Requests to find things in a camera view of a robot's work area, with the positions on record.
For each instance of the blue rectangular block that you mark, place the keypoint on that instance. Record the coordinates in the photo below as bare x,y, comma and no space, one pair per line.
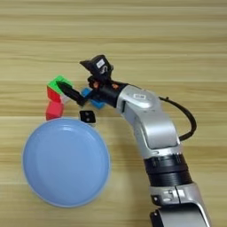
97,104

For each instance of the small black and white square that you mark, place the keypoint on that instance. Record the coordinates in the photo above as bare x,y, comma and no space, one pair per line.
87,116

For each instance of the light blue round plate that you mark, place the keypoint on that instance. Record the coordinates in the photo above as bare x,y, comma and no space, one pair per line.
66,162

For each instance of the black box with white label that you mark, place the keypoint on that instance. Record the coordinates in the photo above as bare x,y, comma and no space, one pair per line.
100,67

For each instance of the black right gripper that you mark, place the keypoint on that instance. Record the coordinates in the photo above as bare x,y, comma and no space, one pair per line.
108,91

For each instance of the multicolour Rubik's cube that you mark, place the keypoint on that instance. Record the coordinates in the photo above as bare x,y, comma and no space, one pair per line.
53,93

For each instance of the red cube block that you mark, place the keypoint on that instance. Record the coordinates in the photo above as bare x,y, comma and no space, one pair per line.
54,111

